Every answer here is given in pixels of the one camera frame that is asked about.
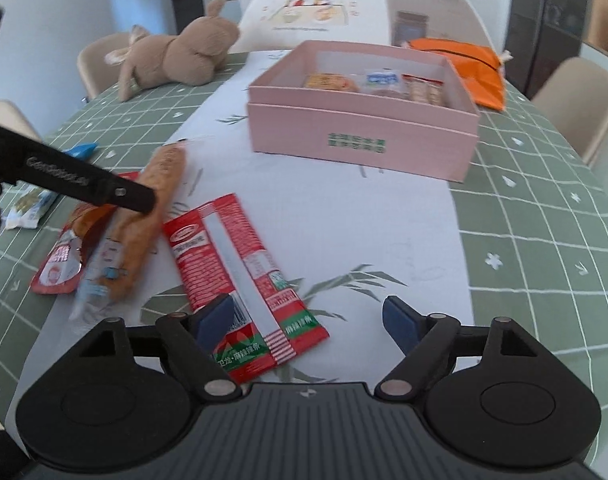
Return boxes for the orange basketball pattern bag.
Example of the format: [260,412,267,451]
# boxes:
[404,38,506,112]

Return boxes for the white printed table runner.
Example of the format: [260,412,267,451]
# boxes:
[13,49,478,411]

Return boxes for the brown plush rabbit toy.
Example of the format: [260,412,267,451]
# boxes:
[104,0,240,102]

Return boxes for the pink cardboard gift box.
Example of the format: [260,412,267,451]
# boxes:
[246,40,480,182]

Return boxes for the red chicken snack pouch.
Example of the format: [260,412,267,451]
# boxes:
[30,203,118,295]

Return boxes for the long bread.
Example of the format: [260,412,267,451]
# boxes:
[70,141,187,325]

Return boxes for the beige dining chair right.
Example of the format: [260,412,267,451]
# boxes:
[531,58,608,167]

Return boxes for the beige dining chair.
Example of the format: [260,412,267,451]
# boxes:
[77,32,129,100]
[531,58,608,167]

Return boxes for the beige dining chair left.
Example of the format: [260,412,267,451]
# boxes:
[77,32,129,100]

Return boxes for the green grid tablecloth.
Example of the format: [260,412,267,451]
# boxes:
[0,49,608,480]

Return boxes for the white printed food cover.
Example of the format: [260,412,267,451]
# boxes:
[232,0,493,52]

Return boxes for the small orange snack packet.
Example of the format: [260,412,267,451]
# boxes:
[359,68,406,99]

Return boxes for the red long snack packet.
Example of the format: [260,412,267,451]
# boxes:
[163,194,329,384]

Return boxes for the round bread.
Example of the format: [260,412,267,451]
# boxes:
[303,73,359,92]

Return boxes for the blue white snack bag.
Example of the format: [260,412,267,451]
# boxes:
[5,143,98,230]

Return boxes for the cracker pack red wrapper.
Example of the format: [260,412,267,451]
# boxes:
[403,74,447,107]

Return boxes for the beige chair near left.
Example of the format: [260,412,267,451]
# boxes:
[0,100,42,142]

